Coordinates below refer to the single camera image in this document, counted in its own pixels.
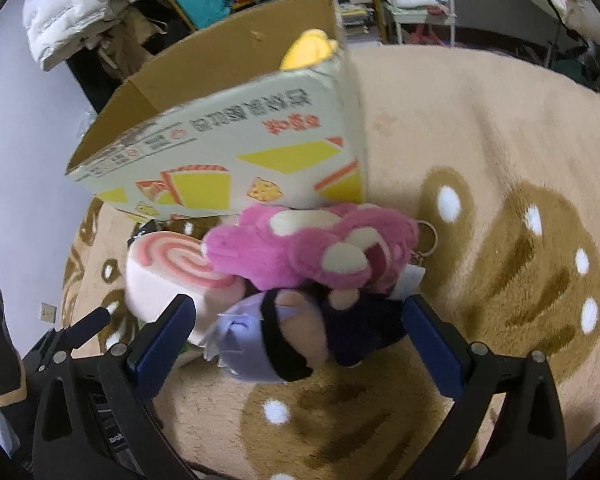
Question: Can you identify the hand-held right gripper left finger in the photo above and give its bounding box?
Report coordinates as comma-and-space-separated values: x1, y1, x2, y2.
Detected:
32, 294, 198, 480

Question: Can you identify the pink swirl roll plush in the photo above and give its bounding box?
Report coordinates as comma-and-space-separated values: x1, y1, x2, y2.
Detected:
125, 231, 246, 348

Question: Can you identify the white puffer jacket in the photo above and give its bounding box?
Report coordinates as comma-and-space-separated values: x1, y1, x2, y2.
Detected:
22, 0, 146, 72

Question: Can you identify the pile of books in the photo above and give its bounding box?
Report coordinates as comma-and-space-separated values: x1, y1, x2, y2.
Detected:
337, 2, 376, 38

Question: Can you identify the metal keyring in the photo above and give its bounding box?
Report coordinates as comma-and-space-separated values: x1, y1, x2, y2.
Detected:
412, 220, 438, 266

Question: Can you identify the printed cardboard box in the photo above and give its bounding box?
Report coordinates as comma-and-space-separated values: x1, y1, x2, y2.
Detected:
64, 0, 368, 223

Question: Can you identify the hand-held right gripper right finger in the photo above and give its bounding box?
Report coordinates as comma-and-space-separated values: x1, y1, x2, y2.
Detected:
402, 294, 568, 480

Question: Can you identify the yellow plush toy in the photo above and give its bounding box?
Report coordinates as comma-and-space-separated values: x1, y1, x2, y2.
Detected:
280, 29, 340, 72

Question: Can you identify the pink bear plush toy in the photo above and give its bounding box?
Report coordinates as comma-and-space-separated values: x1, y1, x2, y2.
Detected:
202, 202, 421, 293

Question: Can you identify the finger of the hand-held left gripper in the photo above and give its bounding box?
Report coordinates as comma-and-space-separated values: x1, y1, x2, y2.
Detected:
20, 307, 112, 376

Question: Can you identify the beige patterned rug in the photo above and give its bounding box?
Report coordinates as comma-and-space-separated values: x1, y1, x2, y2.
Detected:
60, 45, 600, 480

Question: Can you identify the green and white box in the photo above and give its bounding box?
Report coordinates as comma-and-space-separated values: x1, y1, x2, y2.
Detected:
177, 345, 206, 367

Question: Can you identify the purple-haired plush doll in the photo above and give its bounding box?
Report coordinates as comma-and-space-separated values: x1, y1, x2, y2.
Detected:
202, 287, 408, 385

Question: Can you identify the beige coat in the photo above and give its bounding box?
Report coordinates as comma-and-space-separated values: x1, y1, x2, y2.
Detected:
100, 5, 191, 63

